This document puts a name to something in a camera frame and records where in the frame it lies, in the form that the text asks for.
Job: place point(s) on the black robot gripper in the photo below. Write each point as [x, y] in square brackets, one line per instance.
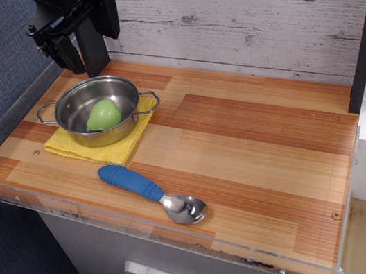
[54, 20]

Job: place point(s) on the green toy pear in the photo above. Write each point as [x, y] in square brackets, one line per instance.
[104, 116]

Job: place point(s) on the stainless steel pot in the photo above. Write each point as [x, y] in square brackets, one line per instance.
[72, 110]

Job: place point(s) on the clear acrylic counter guard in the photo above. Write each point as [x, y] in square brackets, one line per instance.
[270, 157]

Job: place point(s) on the yellow dish cloth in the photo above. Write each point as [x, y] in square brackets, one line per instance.
[62, 144]

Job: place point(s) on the grey toy fridge cabinet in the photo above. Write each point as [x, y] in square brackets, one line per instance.
[96, 250]

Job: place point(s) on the blue handled metal spoon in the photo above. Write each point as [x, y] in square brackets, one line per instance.
[181, 209]

